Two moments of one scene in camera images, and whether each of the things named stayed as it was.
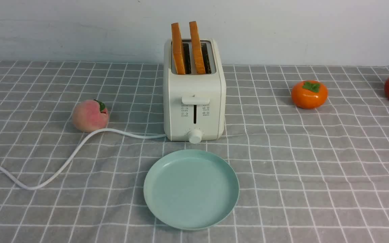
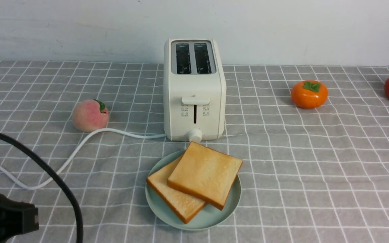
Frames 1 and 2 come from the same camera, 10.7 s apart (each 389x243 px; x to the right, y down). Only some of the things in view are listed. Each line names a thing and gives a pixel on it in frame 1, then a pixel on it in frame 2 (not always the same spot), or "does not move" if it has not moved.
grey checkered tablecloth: (340, 173) does not move
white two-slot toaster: (194, 91) does not move
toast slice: (199, 55) → (206, 173)
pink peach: (89, 115) does not move
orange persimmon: (309, 93) does not move
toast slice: (178, 47) → (185, 207)
